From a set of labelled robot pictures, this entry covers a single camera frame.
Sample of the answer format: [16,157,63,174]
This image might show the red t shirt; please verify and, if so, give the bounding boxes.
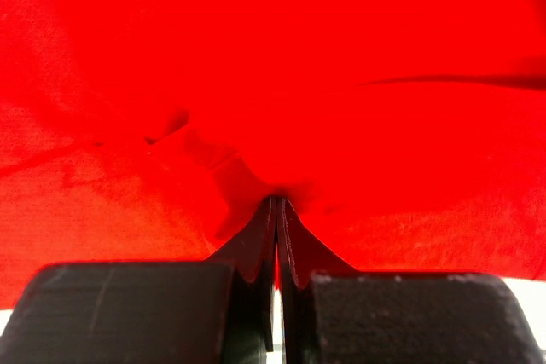
[1,0,545,309]

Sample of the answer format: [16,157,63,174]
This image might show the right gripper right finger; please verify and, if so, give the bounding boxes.
[276,199,544,363]

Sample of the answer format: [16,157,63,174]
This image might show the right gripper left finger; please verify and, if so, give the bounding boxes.
[1,197,276,363]

